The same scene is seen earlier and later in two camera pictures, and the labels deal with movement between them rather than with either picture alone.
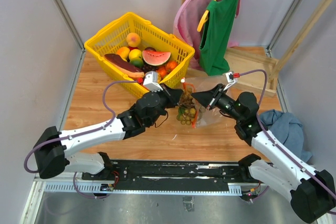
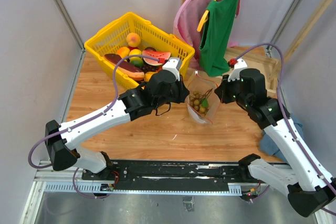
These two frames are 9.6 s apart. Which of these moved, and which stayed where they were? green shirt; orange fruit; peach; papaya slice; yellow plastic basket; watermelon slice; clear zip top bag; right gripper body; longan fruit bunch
Moved: right gripper body; longan fruit bunch; clear zip top bag
Stayed: orange fruit; papaya slice; green shirt; watermelon slice; yellow plastic basket; peach
